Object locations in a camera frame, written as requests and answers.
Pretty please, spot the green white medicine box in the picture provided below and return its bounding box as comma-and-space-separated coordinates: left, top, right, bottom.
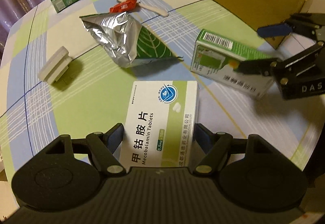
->
190, 29, 274, 98

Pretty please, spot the white green mecobalamin tablet box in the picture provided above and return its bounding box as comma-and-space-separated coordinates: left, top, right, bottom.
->
119, 80, 199, 170

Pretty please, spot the silver green foil bag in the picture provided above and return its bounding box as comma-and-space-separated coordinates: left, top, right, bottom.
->
80, 12, 182, 68

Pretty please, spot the red candy wrapper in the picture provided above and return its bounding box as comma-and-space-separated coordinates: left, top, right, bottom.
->
109, 0, 137, 13

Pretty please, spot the checked tablecloth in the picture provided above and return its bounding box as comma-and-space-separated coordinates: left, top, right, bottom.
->
1, 0, 324, 178

